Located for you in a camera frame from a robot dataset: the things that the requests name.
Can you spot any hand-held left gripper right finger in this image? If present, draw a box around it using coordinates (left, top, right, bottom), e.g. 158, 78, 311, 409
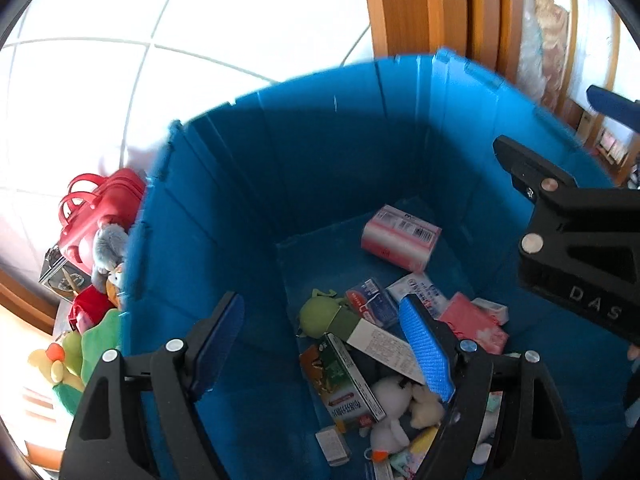
397, 294, 583, 480

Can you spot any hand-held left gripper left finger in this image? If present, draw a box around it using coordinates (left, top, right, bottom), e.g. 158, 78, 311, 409
59, 291, 246, 480

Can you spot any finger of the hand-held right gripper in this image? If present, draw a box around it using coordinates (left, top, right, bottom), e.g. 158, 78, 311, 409
586, 85, 640, 133
492, 135, 592, 206

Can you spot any blue plastic storage bin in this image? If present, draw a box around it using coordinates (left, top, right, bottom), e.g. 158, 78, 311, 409
120, 47, 640, 480

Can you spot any long white printed box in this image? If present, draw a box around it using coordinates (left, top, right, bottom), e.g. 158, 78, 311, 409
345, 317, 426, 386

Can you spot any pink floral tissue pack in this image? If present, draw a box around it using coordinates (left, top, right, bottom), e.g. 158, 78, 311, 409
437, 292, 510, 356

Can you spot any white goose plush toy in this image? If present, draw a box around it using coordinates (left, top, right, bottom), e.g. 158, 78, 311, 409
360, 375, 446, 461

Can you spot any red blue toothpaste box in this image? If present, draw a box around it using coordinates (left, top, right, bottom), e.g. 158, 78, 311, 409
346, 279, 401, 330

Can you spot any small white red box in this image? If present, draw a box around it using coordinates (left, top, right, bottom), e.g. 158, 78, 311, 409
471, 298, 510, 325

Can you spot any green white carton box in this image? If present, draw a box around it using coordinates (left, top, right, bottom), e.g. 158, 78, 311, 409
299, 332, 387, 433

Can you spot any green frog plush toy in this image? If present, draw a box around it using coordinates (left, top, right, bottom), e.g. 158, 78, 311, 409
298, 288, 353, 341

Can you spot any floral patterned cloth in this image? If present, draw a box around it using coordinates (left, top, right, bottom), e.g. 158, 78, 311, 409
520, 0, 572, 111

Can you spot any pink white barcode box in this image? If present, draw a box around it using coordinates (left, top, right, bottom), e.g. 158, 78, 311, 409
361, 205, 443, 272

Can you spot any pastel striped tissue pack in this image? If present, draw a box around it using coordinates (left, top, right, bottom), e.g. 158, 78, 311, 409
387, 447, 431, 480

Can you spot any green yellow plush toy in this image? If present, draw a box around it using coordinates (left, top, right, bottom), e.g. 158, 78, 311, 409
27, 310, 123, 416

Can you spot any small white grey box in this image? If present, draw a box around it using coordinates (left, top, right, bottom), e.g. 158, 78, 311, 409
315, 425, 352, 467

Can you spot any red plush toy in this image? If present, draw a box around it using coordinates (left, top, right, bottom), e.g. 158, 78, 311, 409
67, 285, 118, 333

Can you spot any grey plush toy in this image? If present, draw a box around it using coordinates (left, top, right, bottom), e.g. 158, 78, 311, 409
91, 222, 132, 286

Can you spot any red handbag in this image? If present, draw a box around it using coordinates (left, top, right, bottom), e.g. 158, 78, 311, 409
57, 168, 148, 276

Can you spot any black white patterned box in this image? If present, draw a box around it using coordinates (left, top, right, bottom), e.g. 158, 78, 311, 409
40, 247, 93, 303

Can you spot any wooden door frame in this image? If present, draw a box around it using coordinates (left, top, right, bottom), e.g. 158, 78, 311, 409
359, 0, 526, 86

